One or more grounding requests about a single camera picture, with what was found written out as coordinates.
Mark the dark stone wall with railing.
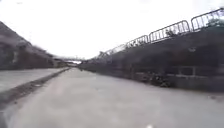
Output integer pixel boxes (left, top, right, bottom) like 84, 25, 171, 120
78, 25, 224, 94

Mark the dark sloped stone wall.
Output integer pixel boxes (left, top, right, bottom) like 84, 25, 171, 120
0, 21, 70, 71

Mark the metal barrier railing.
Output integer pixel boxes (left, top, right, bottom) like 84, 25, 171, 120
96, 7, 224, 60

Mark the grey concrete road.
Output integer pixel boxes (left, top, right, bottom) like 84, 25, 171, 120
0, 67, 224, 128

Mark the bridge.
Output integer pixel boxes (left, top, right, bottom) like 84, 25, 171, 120
63, 57, 86, 64

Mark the dark kerb strip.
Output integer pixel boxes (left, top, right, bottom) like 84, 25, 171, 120
0, 67, 72, 108

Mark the raised pale concrete strip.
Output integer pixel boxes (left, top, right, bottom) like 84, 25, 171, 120
0, 68, 66, 94

